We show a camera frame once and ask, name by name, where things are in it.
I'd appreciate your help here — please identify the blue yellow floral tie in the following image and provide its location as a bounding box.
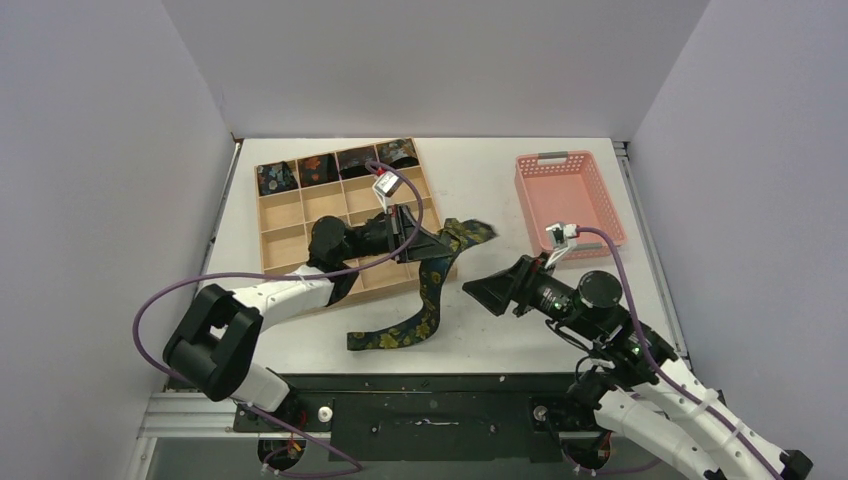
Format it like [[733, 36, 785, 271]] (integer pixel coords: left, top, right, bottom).
[[346, 218, 498, 351]]

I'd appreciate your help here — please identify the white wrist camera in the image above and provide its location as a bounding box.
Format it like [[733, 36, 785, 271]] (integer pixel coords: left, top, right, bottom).
[[372, 170, 403, 199], [545, 222, 579, 269]]

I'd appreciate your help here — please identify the rolled brown patterned tie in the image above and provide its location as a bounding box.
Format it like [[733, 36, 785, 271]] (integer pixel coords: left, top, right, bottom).
[[375, 138, 420, 169]]

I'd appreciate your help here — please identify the rolled orange floral tie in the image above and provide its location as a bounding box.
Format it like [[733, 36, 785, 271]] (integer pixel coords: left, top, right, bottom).
[[297, 153, 340, 188]]

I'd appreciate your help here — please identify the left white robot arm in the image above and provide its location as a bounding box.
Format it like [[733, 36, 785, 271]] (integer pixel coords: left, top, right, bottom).
[[163, 205, 414, 431]]

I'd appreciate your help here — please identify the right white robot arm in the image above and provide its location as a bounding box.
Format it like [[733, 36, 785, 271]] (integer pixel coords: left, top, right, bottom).
[[463, 255, 813, 479]]

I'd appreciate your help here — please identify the rolled blue floral tie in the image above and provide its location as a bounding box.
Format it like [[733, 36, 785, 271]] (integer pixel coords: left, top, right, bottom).
[[256, 162, 299, 197]]

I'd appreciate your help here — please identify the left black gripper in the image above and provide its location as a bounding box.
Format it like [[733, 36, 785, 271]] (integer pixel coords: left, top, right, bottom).
[[341, 204, 455, 265]]

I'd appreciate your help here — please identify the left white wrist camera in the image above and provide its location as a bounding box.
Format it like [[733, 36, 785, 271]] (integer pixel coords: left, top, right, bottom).
[[372, 170, 403, 199]]

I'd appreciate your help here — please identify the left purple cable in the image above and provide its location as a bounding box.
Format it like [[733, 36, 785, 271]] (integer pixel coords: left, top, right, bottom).
[[131, 160, 427, 473]]

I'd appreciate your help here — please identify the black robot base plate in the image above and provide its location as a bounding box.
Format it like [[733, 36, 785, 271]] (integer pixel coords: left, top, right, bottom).
[[274, 373, 608, 463]]

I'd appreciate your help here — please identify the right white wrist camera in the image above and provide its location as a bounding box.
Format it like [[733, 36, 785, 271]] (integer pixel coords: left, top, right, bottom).
[[545, 222, 579, 269]]

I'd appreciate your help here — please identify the wooden compartment tray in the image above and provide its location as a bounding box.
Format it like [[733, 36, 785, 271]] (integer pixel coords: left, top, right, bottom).
[[254, 140, 441, 275]]

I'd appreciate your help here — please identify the pink plastic basket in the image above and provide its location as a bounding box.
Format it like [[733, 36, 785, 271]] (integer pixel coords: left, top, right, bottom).
[[515, 150, 628, 254]]

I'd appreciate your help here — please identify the rolled dark patterned tie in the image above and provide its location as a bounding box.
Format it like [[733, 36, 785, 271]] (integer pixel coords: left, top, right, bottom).
[[336, 146, 378, 179]]

